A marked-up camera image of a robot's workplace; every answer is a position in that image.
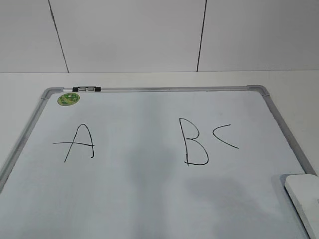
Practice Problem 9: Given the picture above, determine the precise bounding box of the white whiteboard with grey frame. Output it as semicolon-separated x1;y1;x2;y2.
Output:
0;85;315;239

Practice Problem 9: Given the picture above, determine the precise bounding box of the black silver hanging clip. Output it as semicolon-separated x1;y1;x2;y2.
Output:
72;87;101;92

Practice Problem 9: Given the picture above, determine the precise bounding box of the white eraser with black felt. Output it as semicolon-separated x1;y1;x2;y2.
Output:
285;174;319;239

